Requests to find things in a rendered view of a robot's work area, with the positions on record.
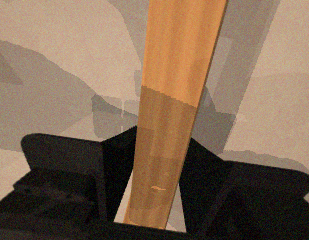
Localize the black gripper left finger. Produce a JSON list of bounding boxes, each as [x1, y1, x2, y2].
[[21, 125, 137, 222]]

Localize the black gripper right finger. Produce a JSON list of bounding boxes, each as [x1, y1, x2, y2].
[[179, 137, 309, 235]]

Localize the wooden post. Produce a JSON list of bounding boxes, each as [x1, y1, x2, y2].
[[123, 197, 130, 224]]

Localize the wooden rail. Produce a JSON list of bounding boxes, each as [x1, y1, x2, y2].
[[128, 0, 229, 229]]

